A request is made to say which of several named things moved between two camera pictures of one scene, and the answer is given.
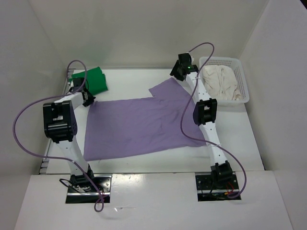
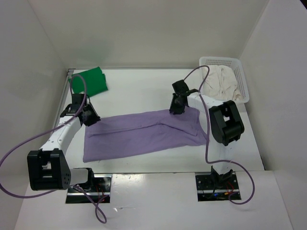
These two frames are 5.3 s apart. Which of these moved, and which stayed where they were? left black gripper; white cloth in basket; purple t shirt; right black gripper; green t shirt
Moved: right black gripper; left black gripper; purple t shirt
Stayed: green t shirt; white cloth in basket
